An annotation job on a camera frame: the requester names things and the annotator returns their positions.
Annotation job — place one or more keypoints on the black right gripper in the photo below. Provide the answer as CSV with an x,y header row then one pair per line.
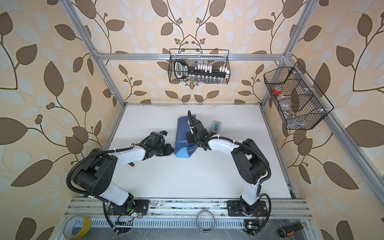
x,y
189,136

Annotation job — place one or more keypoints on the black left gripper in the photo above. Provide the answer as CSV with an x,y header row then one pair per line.
x,y
168,152

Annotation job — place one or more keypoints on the blue wrapping paper sheet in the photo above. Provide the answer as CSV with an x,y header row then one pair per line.
x,y
183,149

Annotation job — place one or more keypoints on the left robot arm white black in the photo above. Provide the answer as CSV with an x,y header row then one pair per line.
x,y
93,175

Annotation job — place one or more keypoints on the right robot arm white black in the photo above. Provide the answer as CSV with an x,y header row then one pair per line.
x,y
250,162

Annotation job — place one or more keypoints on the grey tape dispenser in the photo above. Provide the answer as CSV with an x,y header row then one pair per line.
x,y
216,127

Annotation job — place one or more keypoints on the black tool set in basket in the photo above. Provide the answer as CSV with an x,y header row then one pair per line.
x,y
183,71

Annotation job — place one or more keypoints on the red capped plastic bottle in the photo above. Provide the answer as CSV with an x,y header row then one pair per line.
x,y
277,91

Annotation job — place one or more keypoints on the yellow tape roll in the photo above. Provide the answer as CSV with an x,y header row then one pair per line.
x,y
77,227

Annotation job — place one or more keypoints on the orange black screwdriver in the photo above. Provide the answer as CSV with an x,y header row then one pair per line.
x,y
290,230

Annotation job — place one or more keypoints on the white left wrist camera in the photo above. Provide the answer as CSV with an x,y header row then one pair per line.
x,y
164,134

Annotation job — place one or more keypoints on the back wall wire basket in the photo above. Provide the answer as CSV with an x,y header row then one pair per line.
x,y
215,57

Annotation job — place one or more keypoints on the wall wire basket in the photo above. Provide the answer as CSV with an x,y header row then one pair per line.
x,y
215,57
302,104

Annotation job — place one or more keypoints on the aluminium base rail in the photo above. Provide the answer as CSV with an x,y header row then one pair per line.
x,y
285,209

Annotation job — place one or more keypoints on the right wall wire basket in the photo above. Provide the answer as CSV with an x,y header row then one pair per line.
x,y
302,104

